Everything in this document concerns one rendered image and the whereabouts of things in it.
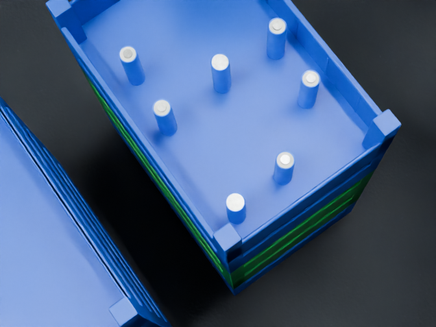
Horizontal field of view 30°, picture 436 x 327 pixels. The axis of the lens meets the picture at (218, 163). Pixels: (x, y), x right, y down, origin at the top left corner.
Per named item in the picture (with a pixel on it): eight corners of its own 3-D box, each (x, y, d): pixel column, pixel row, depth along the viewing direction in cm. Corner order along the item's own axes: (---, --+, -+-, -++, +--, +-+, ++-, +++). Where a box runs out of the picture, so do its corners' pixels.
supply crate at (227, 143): (61, 36, 87) (43, 3, 79) (216, -66, 89) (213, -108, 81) (226, 265, 80) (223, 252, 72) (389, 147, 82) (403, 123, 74)
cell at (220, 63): (222, 49, 78) (224, 74, 84) (206, 60, 78) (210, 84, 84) (233, 63, 78) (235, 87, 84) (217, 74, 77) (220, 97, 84)
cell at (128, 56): (124, 75, 85) (114, 51, 78) (139, 65, 85) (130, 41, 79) (134, 89, 84) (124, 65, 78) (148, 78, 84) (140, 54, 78)
